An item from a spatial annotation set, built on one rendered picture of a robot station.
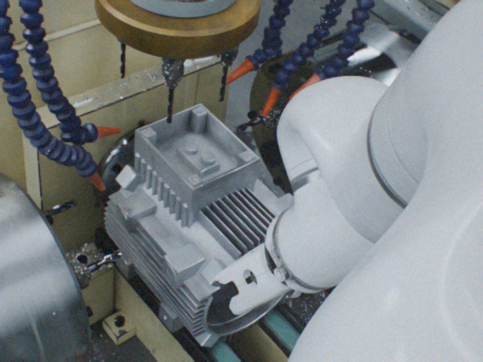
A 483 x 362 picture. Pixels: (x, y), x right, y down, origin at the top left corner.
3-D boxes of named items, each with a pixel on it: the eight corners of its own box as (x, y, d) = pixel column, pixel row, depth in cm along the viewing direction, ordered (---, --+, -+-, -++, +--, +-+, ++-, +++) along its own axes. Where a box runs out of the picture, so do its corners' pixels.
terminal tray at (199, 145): (131, 173, 105) (132, 130, 100) (198, 144, 110) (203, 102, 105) (186, 233, 99) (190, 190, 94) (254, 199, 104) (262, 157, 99)
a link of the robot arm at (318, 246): (261, 200, 75) (294, 298, 73) (336, 150, 64) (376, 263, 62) (336, 183, 79) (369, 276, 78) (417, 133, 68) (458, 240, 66)
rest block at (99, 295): (52, 307, 122) (48, 254, 113) (93, 286, 125) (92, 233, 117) (73, 335, 119) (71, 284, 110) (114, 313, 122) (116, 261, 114)
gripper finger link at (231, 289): (205, 309, 83) (224, 298, 88) (270, 275, 81) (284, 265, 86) (200, 299, 83) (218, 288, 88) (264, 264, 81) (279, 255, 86)
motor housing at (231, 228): (102, 263, 113) (102, 164, 100) (213, 210, 123) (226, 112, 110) (187, 368, 103) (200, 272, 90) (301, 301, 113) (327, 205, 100)
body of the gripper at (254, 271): (285, 308, 75) (235, 328, 85) (364, 260, 80) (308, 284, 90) (245, 235, 76) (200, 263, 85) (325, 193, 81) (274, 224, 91)
